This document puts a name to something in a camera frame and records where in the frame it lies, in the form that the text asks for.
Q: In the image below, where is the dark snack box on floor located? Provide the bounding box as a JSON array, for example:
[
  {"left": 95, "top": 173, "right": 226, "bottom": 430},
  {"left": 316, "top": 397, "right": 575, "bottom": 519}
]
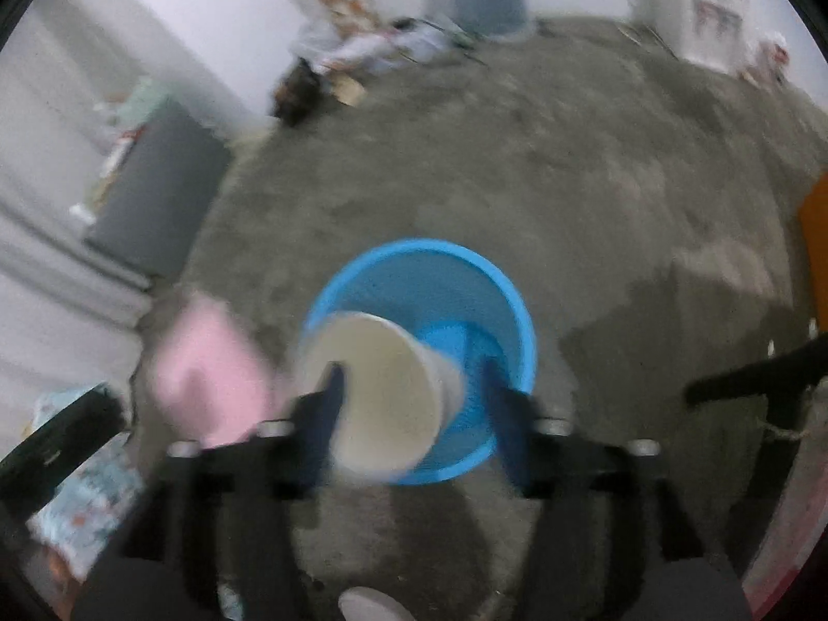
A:
[{"left": 271, "top": 59, "right": 323, "bottom": 128}]

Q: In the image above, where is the grey cabinet box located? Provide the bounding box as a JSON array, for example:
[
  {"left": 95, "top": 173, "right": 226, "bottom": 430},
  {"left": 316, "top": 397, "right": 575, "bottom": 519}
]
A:
[{"left": 84, "top": 97, "right": 230, "bottom": 280}]

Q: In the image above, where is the white shoe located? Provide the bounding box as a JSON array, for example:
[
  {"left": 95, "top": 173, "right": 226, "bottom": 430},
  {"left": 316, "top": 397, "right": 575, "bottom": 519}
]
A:
[{"left": 338, "top": 586, "right": 414, "bottom": 621}]

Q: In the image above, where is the floral blue tablecloth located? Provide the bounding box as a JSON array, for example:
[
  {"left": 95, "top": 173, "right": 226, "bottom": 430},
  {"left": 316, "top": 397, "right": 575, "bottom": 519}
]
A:
[{"left": 25, "top": 387, "right": 147, "bottom": 581}]

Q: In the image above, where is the blue plastic mesh trash basket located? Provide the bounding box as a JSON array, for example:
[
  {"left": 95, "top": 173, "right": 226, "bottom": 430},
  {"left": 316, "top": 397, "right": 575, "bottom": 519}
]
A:
[{"left": 300, "top": 239, "right": 538, "bottom": 485}]

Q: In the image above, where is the white paper cup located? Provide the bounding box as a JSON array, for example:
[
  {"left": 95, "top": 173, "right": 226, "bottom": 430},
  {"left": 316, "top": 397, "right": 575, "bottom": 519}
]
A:
[{"left": 293, "top": 313, "right": 466, "bottom": 485}]

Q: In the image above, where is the white plastic bags pile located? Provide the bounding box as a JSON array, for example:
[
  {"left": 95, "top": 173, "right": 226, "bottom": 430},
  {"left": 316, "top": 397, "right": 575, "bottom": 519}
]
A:
[{"left": 289, "top": 20, "right": 453, "bottom": 76}]

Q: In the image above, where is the grey curtain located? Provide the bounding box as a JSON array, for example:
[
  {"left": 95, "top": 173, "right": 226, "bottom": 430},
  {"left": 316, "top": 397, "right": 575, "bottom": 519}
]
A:
[{"left": 2, "top": 196, "right": 152, "bottom": 405}]

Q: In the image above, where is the pink snack bag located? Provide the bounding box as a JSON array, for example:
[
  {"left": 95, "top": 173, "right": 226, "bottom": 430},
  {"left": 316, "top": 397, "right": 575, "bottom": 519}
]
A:
[{"left": 149, "top": 292, "right": 288, "bottom": 449}]

